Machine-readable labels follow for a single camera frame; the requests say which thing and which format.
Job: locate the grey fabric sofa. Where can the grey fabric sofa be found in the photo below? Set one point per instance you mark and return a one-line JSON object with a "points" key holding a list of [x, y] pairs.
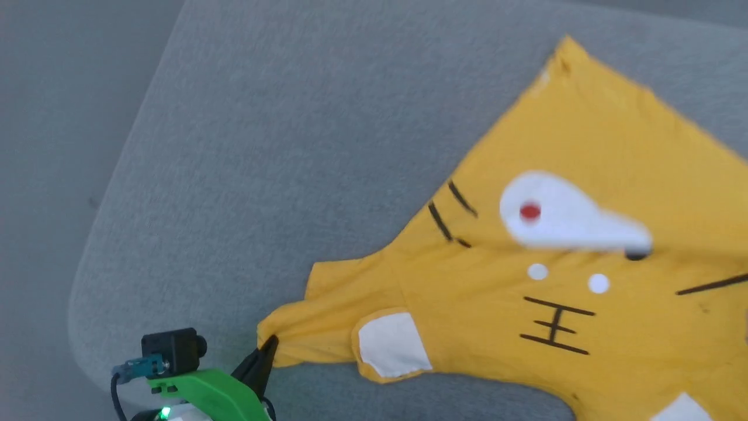
{"points": [[292, 146]]}

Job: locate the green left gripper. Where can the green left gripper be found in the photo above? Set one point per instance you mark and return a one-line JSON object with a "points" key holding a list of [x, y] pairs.
{"points": [[204, 397]]}

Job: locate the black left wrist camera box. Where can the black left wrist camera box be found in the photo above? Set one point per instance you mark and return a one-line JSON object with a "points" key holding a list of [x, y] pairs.
{"points": [[172, 351]]}

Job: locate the yellow cat-face t-shirt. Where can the yellow cat-face t-shirt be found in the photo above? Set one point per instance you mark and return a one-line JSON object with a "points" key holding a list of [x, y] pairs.
{"points": [[555, 263]]}

